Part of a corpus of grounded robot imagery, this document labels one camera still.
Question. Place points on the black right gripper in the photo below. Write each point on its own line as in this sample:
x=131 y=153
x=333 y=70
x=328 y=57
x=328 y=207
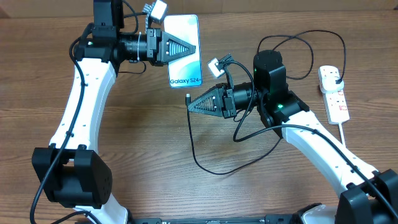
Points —
x=228 y=109

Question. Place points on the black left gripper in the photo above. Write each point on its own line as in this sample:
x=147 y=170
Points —
x=155 y=35

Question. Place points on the blue Galaxy smartphone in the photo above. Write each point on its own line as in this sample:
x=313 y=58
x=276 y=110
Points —
x=185 y=68

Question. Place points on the white power strip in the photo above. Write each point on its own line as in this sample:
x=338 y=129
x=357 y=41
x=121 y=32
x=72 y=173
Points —
x=335 y=103

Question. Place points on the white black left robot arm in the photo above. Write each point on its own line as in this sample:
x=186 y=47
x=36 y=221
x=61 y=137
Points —
x=69 y=169

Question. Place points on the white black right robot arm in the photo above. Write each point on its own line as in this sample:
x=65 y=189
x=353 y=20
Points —
x=365 y=194

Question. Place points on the white USB charger adapter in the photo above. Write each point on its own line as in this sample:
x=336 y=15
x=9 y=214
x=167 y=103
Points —
x=330 y=84

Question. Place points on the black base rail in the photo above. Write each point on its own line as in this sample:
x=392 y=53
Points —
x=214 y=220

